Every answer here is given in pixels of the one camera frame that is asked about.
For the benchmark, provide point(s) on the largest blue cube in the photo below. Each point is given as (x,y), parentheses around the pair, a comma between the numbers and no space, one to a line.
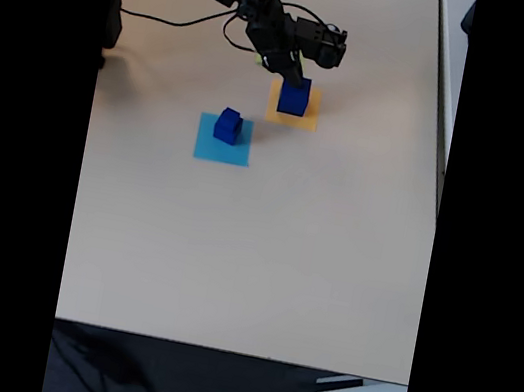
(292,102)

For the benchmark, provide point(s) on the small blue cube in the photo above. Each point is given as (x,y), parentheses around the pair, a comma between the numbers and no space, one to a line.
(231,118)

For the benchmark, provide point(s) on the large blue cube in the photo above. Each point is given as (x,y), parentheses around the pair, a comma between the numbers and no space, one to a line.
(226,135)

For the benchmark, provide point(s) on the orange paper square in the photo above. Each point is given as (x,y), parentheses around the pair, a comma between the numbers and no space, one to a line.
(285,120)

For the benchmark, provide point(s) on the blue paper square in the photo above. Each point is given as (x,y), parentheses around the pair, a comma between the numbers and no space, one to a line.
(209,151)

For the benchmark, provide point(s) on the white adjacent table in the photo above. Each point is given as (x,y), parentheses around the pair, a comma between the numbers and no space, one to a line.
(453,47)

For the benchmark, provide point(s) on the dark object on adjacent table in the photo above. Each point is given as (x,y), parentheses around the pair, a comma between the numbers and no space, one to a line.
(469,19)

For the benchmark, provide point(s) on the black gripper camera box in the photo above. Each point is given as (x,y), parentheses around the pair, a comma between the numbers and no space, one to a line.
(333,46)

